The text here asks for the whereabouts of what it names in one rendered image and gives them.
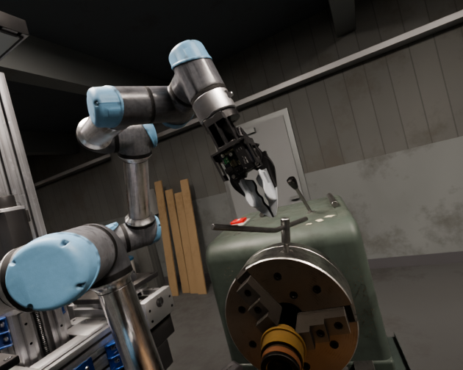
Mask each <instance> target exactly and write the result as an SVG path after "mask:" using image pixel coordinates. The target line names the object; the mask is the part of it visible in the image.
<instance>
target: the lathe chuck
mask: <svg viewBox="0 0 463 370"><path fill-rule="evenodd" d="M282 250H284V246H281V247H272V248H269V249H266V250H263V251H262V252H260V253H257V254H256V255H255V256H253V257H252V258H251V259H250V260H249V261H248V262H247V263H246V264H245V265H244V267H243V268H242V269H241V270H240V272H239V274H238V275H237V277H236V278H235V279H234V281H233V283H232V284H231V286H230V288H229V291H228V294H227V297H226V304H225V315H226V324H227V327H228V330H229V333H230V336H231V338H232V340H233V342H234V344H235V345H236V347H237V348H238V349H239V351H240V352H241V354H242V355H243V356H244V357H245V359H246V360H247V361H248V362H250V363H251V364H252V365H253V366H255V367H256V368H257V369H259V370H261V368H260V366H261V357H260V353H261V349H262V348H261V339H262V335H263V334H262V333H261V332H260V331H259V330H258V329H257V327H256V323H257V320H256V319H255V318H254V317H253V316H252V315H251V314H250V313H249V312H248V309H249V307H250V306H249V305H248V304H247V303H246V301H245V300H244V299H243V298H242V297H241V296H240V295H239V294H238V293H237V290H238V288H239V287H240V285H241V284H240V283H239V282H238V281H237V279H238V277H239V276H240V275H241V274H242V273H243V272H244V271H245V270H247V271H248V272H249V273H250V274H251V275H252V276H253V277H254V278H255V279H256V280H257V281H258V283H259V284H260V285H261V286H262V287H263V288H264V289H265V290H266V291H267V292H268V293H269V294H270V295H271V296H272V297H273V298H274V299H275V300H276V301H277V302H278V303H289V304H291V305H294V306H296V307H297V308H299V309H300V310H301V311H313V310H318V309H324V308H334V307H340V306H345V305H351V307H352V310H353V314H354V317H355V320H356V321H355V322H349V325H350V329H351V333H349V334H342V335H330V336H329V338H330V342H323V343H315V349H313V350H307V351H306V357H305V358H304V367H303V369H302V370H343V369H344V368H345V367H346V366H347V365H348V364H349V362H350V361H351V359H352V357H353V355H354V353H355V351H356V348H357V344H358V341H359V322H358V319H357V315H356V309H355V306H354V303H353V297H352V294H351V290H350V289H349V287H348V284H347V283H346V281H345V279H344V277H343V276H342V275H341V274H340V272H339V271H338V270H337V269H336V268H335V267H334V266H333V265H332V264H331V263H330V262H329V261H327V260H326V259H325V258H323V257H322V256H320V255H318V254H316V253H314V252H312V251H309V250H306V249H303V248H300V247H291V246H289V250H291V251H293V253H290V254H283V253H280V251H282ZM296 322H297V319H288V318H286V317H284V316H282V315H281V316H280V320H279V324H286V325H289V326H291V327H292V328H293V329H294V330H295V327H296Z"/></svg>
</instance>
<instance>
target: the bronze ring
mask: <svg viewBox="0 0 463 370"><path fill-rule="evenodd" d="M261 348H262V349H261V353H260V357H261V366H260V368H261V370H302V369H303V367H304V358H305V357H306V344H305V343H304V340H303V339H302V337H301V336H300V335H299V334H298V333H296V331H295V330H294V329H293V328H292V327H291V326H289V325H286V324H279V325H278V326H277V327H272V328H269V329H268V330H266V331H265V332H264V333H263V335H262V339H261Z"/></svg>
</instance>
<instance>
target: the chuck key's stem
mask: <svg viewBox="0 0 463 370"><path fill-rule="evenodd" d="M281 225H284V226H285V229H284V230H282V231H281V243H283V246H284V252H283V253H289V252H290V251H289V243H290V218H288V217H282V218H281Z"/></svg>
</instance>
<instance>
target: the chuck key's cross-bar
mask: <svg viewBox="0 0 463 370"><path fill-rule="evenodd" d="M307 220H308V217H303V218H300V219H298V220H295V221H292V222H290V227H292V226H294V225H297V224H300V223H302V222H306V221H307ZM211 229H212V230H214V231H244V232H259V233H277V232H279V231H282V230H284V229H285V226H284V225H280V226H279V227H276V228H263V227H253V226H242V225H222V224H211Z"/></svg>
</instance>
